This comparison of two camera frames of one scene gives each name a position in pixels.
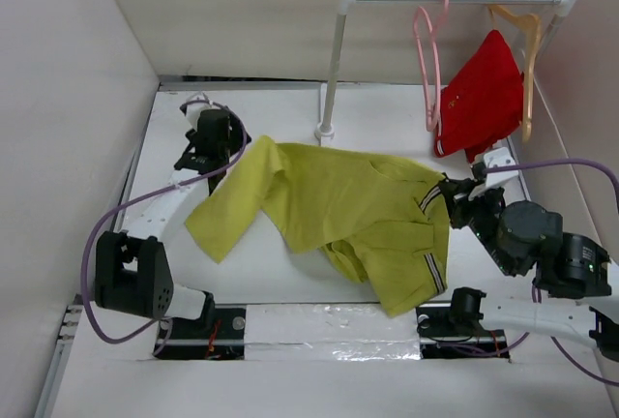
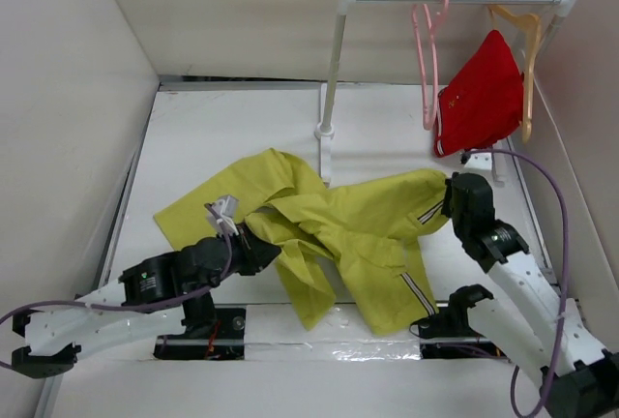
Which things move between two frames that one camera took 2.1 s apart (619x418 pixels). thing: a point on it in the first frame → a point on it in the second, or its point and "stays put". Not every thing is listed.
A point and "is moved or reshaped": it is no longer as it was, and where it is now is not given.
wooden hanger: (533, 20) stays put
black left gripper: (236, 137) → (258, 253)
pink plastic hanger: (435, 33) stays put
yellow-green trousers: (371, 213) is moved or reshaped
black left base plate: (219, 335) stays put
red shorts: (481, 106) stays put
